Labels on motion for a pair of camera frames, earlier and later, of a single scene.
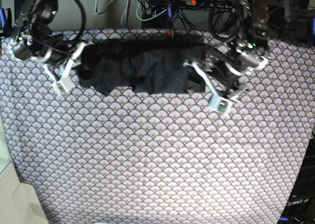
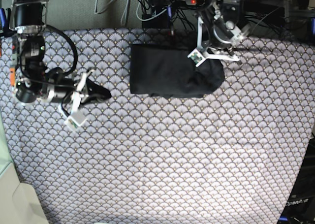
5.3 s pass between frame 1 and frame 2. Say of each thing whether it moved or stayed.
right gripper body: moved
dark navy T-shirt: moved
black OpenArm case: stayed
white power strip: stayed
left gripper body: moved
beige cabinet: stayed
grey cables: stayed
